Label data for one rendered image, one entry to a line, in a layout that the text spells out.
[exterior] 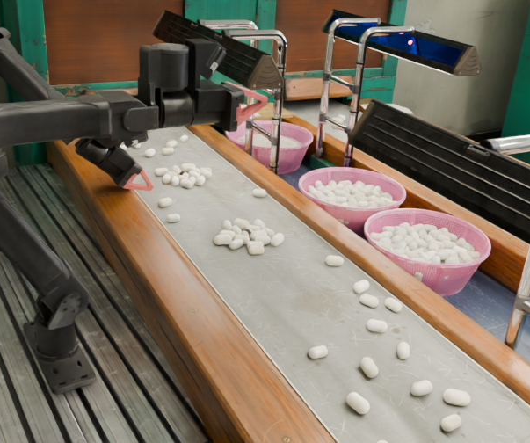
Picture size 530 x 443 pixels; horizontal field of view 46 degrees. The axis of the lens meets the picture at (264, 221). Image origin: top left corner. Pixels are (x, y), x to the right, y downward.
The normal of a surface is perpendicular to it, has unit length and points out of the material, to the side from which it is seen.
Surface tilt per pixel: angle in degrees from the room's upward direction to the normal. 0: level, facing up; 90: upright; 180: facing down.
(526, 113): 90
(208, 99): 90
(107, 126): 93
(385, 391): 0
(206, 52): 90
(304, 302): 0
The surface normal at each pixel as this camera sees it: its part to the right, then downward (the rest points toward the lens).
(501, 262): -0.88, 0.15
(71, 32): 0.46, 0.41
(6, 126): 0.68, 0.31
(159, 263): 0.06, -0.90
